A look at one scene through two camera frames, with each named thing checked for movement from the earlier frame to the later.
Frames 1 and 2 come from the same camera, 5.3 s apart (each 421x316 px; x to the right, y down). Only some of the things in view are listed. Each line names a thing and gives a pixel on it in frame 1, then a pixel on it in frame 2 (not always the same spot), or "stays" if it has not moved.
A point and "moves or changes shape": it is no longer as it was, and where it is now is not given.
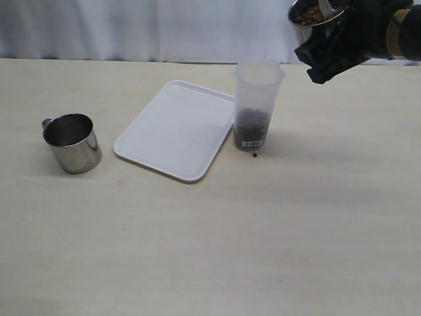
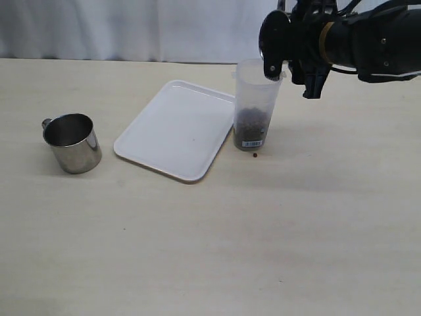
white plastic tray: (183, 131) stays
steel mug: (305, 14) moves or changes shape
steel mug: (72, 137) stays
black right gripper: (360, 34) → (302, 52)
